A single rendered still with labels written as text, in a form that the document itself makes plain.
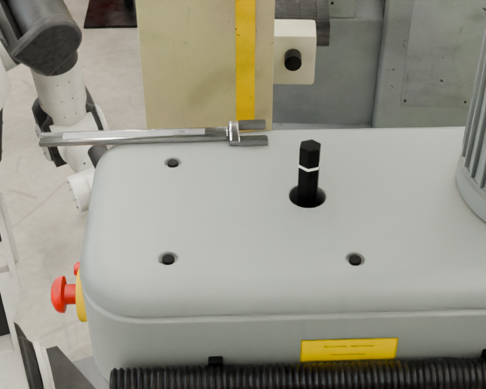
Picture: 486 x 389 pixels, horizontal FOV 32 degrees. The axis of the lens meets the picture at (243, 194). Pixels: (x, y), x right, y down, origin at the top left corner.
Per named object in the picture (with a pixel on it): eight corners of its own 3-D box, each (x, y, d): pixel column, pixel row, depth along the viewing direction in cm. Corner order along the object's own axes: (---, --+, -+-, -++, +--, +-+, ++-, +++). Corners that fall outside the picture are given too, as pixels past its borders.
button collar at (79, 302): (80, 333, 92) (72, 294, 89) (86, 293, 97) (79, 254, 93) (99, 333, 92) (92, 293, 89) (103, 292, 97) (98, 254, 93)
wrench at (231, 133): (37, 153, 91) (36, 147, 90) (42, 132, 94) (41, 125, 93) (268, 145, 92) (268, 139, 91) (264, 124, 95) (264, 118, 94)
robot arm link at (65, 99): (32, 127, 175) (9, 52, 156) (92, 106, 178) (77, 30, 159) (51, 170, 169) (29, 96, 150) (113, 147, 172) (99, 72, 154)
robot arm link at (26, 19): (16, 38, 158) (1, -18, 147) (63, 23, 160) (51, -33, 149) (37, 82, 152) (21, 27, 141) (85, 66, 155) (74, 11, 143)
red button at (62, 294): (52, 321, 92) (46, 295, 90) (56, 294, 96) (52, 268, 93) (82, 320, 93) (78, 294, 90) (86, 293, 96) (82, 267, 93)
